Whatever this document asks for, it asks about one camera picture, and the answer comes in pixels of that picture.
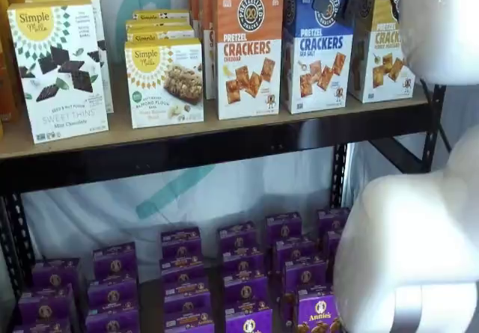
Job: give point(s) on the blue white pretzel crackers box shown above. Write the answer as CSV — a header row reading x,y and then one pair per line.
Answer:
x,y
318,67

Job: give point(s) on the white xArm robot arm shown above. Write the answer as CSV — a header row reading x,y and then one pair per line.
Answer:
x,y
411,235

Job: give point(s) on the yellow white pretzel crackers box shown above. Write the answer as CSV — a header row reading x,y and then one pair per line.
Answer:
x,y
374,67

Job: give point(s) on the Simple Mills almond bars box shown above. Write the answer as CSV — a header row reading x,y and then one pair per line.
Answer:
x,y
157,23
164,82
161,15
161,33

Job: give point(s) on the purple Annie's snack box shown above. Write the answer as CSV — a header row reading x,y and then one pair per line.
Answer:
x,y
333,220
112,295
249,321
112,323
187,297
305,275
189,323
114,262
45,307
237,237
283,228
181,245
293,252
332,241
243,263
41,327
245,290
182,271
54,275
316,314

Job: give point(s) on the tan wooden shelf board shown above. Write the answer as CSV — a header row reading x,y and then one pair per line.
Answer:
x,y
119,131

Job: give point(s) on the black metal wood shelf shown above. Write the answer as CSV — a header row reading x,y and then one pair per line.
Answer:
x,y
112,213

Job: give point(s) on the orange yellow box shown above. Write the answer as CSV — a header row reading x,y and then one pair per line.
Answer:
x,y
7,56

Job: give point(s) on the black metal shelf frame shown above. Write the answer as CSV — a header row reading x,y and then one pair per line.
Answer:
x,y
187,161

